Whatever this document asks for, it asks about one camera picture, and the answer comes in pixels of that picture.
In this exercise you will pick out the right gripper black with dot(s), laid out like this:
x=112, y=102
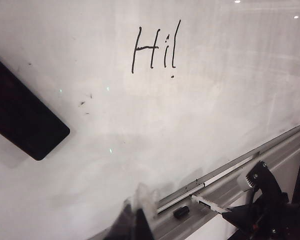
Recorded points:
x=280, y=222

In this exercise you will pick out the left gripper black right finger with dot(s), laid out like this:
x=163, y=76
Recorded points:
x=143, y=227

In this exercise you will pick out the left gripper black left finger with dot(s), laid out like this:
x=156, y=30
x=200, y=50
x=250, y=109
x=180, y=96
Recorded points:
x=125, y=225

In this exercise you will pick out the white marker with barcode label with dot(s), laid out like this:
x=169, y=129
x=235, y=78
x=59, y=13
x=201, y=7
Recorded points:
x=207, y=203

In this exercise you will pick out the aluminium whiteboard tray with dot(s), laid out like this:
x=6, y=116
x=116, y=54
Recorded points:
x=222, y=192

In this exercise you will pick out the black marker cap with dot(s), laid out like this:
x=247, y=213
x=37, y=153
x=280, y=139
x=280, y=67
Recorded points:
x=181, y=212

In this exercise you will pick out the black whiteboard eraser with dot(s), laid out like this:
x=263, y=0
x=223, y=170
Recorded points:
x=22, y=107

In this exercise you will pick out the white whiteboard with aluminium frame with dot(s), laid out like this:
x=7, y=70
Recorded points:
x=90, y=37

